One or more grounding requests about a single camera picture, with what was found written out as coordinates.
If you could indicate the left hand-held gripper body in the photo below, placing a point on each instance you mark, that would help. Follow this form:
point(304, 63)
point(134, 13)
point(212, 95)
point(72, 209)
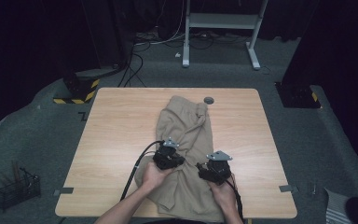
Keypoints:
point(164, 157)

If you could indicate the person's left hand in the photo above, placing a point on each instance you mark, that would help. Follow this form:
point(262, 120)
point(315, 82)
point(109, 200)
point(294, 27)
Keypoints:
point(155, 179)

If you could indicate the person's right hand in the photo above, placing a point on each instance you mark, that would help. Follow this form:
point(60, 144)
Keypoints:
point(223, 196)

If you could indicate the white metal stand frame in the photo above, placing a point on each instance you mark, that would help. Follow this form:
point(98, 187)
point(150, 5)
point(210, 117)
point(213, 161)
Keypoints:
point(220, 20)

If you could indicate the grey table grommet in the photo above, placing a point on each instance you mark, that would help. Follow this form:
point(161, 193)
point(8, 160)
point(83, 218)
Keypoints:
point(209, 100)

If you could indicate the black yellow striped stand base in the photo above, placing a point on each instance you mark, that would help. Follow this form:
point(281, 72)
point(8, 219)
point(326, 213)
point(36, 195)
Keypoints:
point(80, 88)

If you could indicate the khaki shorts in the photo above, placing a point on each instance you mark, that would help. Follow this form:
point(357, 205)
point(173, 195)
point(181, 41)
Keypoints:
point(186, 130)

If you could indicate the grey striped cloth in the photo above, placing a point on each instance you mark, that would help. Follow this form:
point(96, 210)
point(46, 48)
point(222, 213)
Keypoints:
point(335, 208)

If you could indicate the black stand base yellow mark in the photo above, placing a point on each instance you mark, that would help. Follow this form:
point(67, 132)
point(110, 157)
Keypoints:
point(296, 95)

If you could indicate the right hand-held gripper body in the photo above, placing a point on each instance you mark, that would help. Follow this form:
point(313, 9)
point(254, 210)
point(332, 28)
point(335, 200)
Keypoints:
point(220, 171)

